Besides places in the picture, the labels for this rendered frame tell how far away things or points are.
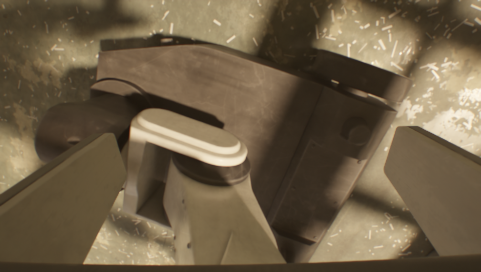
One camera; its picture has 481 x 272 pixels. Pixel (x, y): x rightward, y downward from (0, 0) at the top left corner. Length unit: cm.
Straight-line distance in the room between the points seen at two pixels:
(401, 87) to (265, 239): 36
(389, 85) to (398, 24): 24
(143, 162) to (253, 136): 23
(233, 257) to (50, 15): 86
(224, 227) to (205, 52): 34
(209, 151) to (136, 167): 13
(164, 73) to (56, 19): 48
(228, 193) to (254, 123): 19
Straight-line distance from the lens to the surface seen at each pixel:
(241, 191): 39
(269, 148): 53
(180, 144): 39
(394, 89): 51
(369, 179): 80
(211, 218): 33
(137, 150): 43
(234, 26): 67
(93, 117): 49
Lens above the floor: 66
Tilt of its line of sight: 66 degrees down
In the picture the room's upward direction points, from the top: 154 degrees counter-clockwise
